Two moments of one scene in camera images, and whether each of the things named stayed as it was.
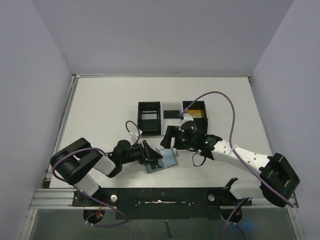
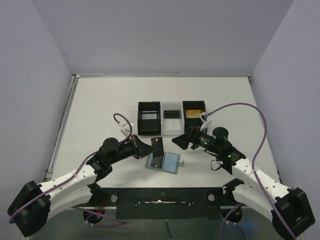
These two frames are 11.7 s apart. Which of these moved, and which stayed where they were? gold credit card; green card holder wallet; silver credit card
Moved: green card holder wallet
Stayed: gold credit card; silver credit card
